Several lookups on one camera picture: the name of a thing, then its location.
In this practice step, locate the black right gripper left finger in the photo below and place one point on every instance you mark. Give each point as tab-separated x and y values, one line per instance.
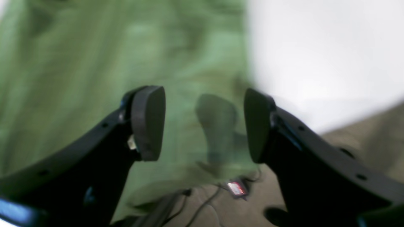
81	185

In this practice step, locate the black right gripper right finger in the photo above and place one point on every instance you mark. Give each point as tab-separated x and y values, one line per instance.
321	186

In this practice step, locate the green t-shirt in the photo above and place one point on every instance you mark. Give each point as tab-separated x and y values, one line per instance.
66	65

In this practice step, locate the black box with name sticker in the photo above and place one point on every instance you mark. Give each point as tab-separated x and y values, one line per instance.
238	189

